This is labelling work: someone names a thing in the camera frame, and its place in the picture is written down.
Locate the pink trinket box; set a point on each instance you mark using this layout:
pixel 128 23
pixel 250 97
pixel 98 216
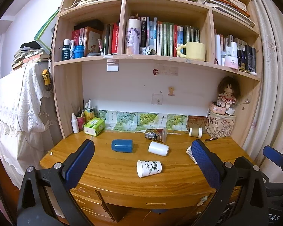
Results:
pixel 216 109

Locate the stack of magazines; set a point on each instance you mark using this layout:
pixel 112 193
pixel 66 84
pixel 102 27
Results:
pixel 221 2

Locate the yellow mug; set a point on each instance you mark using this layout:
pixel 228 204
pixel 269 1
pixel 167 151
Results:
pixel 195 51

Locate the black pen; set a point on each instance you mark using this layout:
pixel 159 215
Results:
pixel 211 139

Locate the pink pen holder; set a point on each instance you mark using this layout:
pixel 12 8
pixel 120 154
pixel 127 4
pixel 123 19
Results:
pixel 81 123

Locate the dark cloth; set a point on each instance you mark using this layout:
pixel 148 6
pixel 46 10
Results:
pixel 30 44

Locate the white spray bottle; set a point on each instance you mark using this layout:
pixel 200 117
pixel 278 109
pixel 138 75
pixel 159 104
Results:
pixel 75 124

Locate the blue jar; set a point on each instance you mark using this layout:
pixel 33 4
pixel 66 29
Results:
pixel 79 51

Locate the dark picture print cup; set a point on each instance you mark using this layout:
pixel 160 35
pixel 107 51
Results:
pixel 154 135

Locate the crumpled foil packets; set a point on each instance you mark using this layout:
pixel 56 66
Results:
pixel 147 51

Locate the plain white cup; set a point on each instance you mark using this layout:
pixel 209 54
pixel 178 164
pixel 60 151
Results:
pixel 158 148

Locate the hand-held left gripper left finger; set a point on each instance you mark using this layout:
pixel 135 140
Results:
pixel 79 163

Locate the brown wall hook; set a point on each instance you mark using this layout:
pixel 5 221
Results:
pixel 171 91

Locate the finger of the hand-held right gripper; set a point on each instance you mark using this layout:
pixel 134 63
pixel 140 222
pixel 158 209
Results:
pixel 274 156
pixel 243 162

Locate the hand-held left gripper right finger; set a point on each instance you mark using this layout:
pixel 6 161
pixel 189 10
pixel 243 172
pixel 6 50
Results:
pixel 207 166

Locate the blue cup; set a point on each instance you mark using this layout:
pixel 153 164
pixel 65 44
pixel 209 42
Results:
pixel 122 146

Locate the row of green blue books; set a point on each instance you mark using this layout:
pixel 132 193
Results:
pixel 169 37

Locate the row of red books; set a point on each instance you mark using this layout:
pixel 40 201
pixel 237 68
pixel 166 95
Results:
pixel 94 40

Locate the row of cosmetic bottles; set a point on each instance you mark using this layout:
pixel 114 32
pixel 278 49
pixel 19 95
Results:
pixel 235 51

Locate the wooden bookshelf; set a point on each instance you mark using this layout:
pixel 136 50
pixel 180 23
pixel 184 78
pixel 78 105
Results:
pixel 68 94

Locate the pale floral curtain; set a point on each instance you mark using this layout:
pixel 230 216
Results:
pixel 273 75

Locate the wooden desk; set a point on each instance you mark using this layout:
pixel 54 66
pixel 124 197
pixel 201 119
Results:
pixel 113 169

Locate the white patterned paper cup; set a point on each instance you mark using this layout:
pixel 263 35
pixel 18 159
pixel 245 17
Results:
pixel 190 153

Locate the white panda print cup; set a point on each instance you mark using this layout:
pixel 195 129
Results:
pixel 149 168

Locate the white stick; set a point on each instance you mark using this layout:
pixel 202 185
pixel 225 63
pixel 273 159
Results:
pixel 174 133

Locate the grape print card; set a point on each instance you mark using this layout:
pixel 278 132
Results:
pixel 107 119
pixel 147 121
pixel 125 120
pixel 176 122

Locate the white paper label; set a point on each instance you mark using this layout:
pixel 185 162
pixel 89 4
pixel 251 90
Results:
pixel 112 66

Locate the white drawer knob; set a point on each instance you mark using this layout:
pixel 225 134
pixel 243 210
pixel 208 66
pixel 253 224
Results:
pixel 202 200

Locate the yellow green pen holder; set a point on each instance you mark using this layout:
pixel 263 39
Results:
pixel 89 115

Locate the white lace cloth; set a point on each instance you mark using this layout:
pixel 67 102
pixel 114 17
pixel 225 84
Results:
pixel 14 98

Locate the green tissue box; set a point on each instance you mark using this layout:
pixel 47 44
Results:
pixel 94 126

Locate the pen holder with pens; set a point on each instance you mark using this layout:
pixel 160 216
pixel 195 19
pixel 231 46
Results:
pixel 83 108

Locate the red round sticker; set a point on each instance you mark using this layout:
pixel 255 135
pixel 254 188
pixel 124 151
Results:
pixel 155 71

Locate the clear wall hook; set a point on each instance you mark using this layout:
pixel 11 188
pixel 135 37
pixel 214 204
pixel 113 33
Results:
pixel 157 99

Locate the white floral tube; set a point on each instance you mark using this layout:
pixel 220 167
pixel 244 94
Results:
pixel 132 36

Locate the stack of worn books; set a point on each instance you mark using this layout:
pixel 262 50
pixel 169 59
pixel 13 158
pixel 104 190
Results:
pixel 26 57

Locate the yellow hanging toy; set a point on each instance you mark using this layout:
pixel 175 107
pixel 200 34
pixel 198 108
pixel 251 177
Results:
pixel 46 77

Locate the letter print fabric basket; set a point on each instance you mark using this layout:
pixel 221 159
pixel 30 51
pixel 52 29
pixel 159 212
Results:
pixel 220 126

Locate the brown haired rag doll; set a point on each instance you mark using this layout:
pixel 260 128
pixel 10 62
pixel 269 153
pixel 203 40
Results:
pixel 227 89

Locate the small white bottle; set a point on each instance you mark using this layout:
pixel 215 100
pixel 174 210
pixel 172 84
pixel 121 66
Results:
pixel 72 50

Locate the dark teal bottle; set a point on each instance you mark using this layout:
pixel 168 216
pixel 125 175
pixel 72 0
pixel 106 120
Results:
pixel 66 51

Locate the green framed board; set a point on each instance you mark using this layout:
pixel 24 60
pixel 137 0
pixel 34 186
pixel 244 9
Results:
pixel 45 36

